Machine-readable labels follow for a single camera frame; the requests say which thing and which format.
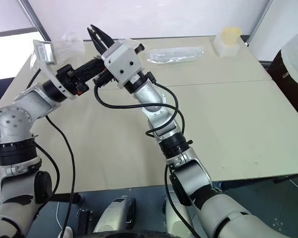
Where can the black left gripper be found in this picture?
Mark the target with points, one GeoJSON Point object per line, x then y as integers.
{"type": "Point", "coordinates": [70, 79]}

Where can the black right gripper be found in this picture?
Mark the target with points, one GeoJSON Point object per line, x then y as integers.
{"type": "Point", "coordinates": [104, 79]}

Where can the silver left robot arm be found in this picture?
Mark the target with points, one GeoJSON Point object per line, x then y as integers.
{"type": "Point", "coordinates": [27, 101]}

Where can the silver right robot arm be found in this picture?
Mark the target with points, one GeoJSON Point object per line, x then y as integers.
{"type": "Point", "coordinates": [151, 99]}

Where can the crumpled clear plastic bag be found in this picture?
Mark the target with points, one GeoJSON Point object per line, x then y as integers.
{"type": "Point", "coordinates": [72, 43]}

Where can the grey horizontal window bar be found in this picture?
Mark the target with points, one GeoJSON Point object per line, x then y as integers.
{"type": "Point", "coordinates": [12, 32]}

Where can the long flat clear plastic bag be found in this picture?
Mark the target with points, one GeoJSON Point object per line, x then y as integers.
{"type": "Point", "coordinates": [176, 54]}

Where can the translucent white box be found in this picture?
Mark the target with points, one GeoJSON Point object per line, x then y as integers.
{"type": "Point", "coordinates": [226, 50]}

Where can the yellow plastic cup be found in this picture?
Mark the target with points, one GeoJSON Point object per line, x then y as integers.
{"type": "Point", "coordinates": [232, 36]}

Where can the silver rounded shell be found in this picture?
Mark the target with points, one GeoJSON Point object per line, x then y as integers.
{"type": "Point", "coordinates": [114, 215]}
{"type": "Point", "coordinates": [175, 220]}

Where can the white shoe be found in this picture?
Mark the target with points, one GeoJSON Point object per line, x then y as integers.
{"type": "Point", "coordinates": [67, 233]}

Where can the person in brown trousers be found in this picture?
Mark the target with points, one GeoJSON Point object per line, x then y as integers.
{"type": "Point", "coordinates": [293, 74]}

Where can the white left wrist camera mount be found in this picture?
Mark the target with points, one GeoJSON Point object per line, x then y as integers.
{"type": "Point", "coordinates": [49, 74]}

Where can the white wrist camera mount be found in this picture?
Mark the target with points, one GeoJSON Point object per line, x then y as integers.
{"type": "Point", "coordinates": [124, 59]}
{"type": "Point", "coordinates": [49, 74]}

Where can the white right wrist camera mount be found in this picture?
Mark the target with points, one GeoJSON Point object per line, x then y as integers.
{"type": "Point", "coordinates": [124, 59]}

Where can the dark slanted window post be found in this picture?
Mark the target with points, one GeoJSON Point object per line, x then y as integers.
{"type": "Point", "coordinates": [37, 21]}

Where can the black table frame bar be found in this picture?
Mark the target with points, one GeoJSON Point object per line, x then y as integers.
{"type": "Point", "coordinates": [64, 197]}

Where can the short black table bracket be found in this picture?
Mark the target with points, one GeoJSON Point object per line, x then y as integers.
{"type": "Point", "coordinates": [85, 220]}

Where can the grey slanted wall post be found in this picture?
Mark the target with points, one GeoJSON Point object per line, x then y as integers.
{"type": "Point", "coordinates": [263, 19]}

